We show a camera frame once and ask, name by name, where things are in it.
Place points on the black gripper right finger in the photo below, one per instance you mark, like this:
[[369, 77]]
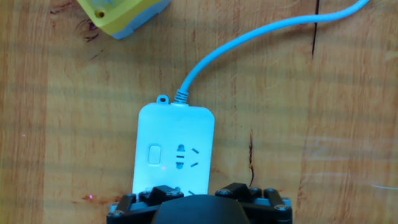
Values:
[[267, 210]]

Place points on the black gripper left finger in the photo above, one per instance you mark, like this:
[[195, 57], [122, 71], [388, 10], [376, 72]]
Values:
[[133, 208]]

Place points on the white power strip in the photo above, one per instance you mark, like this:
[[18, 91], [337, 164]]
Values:
[[174, 124]]

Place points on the green button yellow box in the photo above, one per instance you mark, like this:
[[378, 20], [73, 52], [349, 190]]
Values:
[[124, 15]]

